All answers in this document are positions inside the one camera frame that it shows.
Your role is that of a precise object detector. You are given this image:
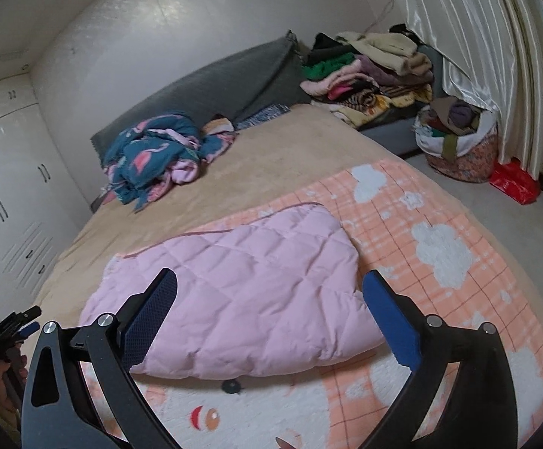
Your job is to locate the grey headboard cushion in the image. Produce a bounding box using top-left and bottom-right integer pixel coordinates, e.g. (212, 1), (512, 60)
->
(90, 30), (310, 169)

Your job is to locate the blue flamingo print quilt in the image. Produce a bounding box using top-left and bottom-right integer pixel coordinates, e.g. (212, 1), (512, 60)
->
(100, 111), (239, 213)

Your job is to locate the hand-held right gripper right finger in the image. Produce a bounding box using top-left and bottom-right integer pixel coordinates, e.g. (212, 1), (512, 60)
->
(360, 269), (521, 449)

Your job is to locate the person's left hand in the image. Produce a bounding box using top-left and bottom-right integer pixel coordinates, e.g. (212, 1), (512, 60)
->
(0, 354), (30, 431)

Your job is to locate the bed with beige sheet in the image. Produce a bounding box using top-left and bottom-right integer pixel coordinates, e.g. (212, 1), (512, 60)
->
(33, 103), (543, 449)

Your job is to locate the orange plaid blanket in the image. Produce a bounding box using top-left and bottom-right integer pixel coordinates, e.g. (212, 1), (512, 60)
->
(77, 159), (543, 449)

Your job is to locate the pile of folded clothes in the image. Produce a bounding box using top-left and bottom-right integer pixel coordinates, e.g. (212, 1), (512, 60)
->
(300, 23), (441, 129)

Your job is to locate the white satin curtain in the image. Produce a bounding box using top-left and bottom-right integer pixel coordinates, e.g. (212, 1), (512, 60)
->
(379, 0), (543, 197)

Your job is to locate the floral laundry basket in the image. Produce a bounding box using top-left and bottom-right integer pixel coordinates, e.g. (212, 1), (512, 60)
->
(414, 97), (501, 183)

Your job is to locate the pink quilted jacket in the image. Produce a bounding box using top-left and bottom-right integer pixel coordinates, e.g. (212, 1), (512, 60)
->
(79, 202), (387, 381)

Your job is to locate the white wardrobe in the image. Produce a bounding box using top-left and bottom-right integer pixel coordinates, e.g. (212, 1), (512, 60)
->
(0, 77), (92, 333)

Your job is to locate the red plastic bag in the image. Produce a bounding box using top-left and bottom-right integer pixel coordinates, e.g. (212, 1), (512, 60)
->
(489, 159), (541, 205)

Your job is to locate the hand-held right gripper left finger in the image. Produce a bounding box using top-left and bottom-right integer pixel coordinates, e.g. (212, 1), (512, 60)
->
(21, 268), (183, 449)

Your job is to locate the blue patterned pillow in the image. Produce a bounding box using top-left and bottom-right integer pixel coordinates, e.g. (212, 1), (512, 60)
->
(234, 104), (291, 131)

